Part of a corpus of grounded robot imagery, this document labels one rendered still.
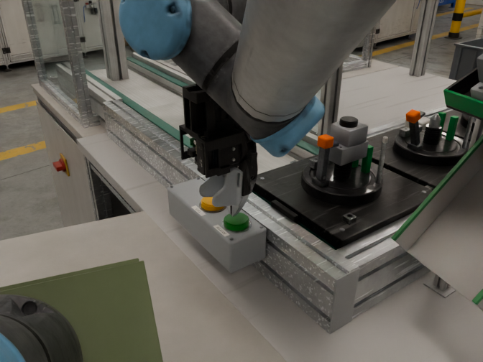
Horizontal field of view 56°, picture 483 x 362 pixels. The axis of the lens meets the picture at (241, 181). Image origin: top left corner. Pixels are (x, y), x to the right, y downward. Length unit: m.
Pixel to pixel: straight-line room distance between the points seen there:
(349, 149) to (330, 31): 0.54
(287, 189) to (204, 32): 0.41
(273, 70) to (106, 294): 0.32
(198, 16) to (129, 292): 0.29
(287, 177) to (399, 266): 0.25
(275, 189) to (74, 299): 0.41
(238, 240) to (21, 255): 0.41
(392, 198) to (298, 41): 0.58
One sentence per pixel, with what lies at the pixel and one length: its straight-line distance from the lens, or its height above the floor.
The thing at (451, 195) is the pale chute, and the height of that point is 1.06.
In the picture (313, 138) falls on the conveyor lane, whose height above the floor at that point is 0.96.
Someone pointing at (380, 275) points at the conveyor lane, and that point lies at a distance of 0.72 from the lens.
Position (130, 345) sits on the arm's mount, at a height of 0.98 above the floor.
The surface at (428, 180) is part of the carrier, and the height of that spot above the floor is 0.97.
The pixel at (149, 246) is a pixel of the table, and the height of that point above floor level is 0.86.
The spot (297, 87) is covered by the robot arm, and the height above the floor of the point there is 1.27.
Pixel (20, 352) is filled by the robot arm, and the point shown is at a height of 1.12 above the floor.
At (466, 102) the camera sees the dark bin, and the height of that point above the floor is 1.20.
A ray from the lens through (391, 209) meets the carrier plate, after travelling 0.78.
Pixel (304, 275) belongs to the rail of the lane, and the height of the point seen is 0.93.
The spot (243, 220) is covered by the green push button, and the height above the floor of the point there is 0.97.
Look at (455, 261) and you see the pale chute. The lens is 0.62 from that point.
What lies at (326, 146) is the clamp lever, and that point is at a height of 1.06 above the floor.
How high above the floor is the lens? 1.36
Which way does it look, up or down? 28 degrees down
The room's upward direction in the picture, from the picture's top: straight up
